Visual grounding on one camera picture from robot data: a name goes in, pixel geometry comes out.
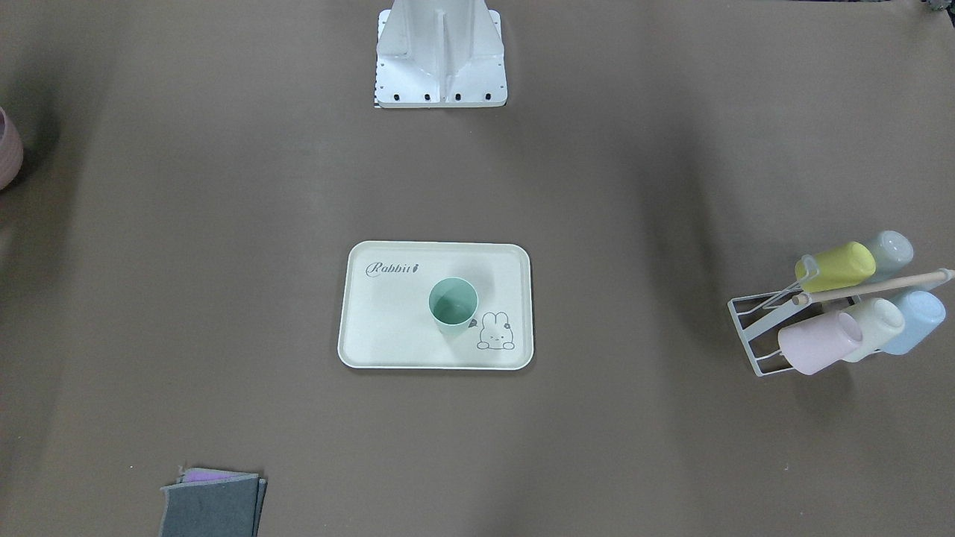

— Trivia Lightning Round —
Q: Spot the green cup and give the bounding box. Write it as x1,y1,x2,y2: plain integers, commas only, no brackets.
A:
428,277,480,336

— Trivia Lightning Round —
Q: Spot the cream rabbit tray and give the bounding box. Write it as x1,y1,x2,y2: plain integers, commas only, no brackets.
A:
338,241,534,371

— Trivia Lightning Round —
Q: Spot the pink cup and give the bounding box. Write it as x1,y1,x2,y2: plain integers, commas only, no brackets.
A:
777,310,862,375

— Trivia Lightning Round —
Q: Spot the yellow cup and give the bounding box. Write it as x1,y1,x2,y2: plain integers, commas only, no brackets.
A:
801,241,877,292

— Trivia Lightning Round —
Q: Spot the cream white cup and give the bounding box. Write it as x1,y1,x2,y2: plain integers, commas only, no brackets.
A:
843,297,905,362

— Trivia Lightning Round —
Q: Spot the pale grey-blue cup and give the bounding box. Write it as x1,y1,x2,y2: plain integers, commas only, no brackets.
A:
862,229,914,283

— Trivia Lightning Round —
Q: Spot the light blue cup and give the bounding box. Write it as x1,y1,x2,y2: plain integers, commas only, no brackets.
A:
880,289,946,356

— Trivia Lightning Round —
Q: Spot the grey folded cloth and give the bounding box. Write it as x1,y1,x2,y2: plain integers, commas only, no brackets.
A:
158,467,267,536

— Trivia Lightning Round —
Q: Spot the pink bowl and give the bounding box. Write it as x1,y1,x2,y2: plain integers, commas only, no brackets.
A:
0,108,24,190

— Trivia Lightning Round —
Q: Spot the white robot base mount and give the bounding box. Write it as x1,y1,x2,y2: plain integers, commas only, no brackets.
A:
373,1,508,109

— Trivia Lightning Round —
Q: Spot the white wire cup rack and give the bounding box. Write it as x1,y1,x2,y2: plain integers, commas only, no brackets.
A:
727,256,953,377

